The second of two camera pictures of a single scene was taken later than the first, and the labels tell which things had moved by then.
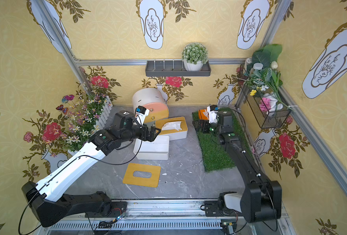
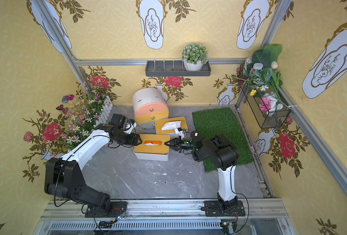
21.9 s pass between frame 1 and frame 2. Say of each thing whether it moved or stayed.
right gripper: moved
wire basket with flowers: stayed
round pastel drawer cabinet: stayed
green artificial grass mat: stayed
